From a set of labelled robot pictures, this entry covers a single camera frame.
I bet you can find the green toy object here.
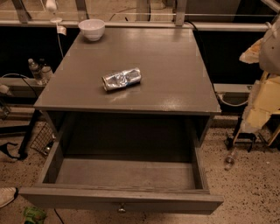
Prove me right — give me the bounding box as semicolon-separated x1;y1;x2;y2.
24;207;46;224

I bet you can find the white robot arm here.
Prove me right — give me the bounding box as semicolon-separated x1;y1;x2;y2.
240;17;280;133

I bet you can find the white cable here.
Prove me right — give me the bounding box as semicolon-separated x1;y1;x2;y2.
54;22;67;60

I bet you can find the open grey top drawer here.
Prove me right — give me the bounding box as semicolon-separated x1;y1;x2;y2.
20;136;223;214

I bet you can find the grey cabinet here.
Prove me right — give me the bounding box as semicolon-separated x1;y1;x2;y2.
33;26;222;160

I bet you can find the wire mesh basket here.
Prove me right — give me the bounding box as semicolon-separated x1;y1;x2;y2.
30;123;55;156

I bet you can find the black strap on floor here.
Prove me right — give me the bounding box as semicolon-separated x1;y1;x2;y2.
0;141;28;161

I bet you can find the white shoe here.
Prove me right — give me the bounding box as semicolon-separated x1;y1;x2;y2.
0;187;18;208

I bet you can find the plastic bottle on floor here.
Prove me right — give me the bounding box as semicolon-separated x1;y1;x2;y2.
224;148;236;171

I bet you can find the clear plastic water bottle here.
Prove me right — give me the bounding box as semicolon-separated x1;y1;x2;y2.
28;59;44;86

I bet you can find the white ceramic bowl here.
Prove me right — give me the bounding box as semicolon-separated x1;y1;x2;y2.
78;19;105;41

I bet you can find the metal drawer knob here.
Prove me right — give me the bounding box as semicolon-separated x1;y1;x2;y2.
117;203;126;214

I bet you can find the silver redbull can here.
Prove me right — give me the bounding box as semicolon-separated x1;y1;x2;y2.
101;67;142;91

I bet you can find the dark capped bottle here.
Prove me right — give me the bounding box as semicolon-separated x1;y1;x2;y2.
39;59;53;84

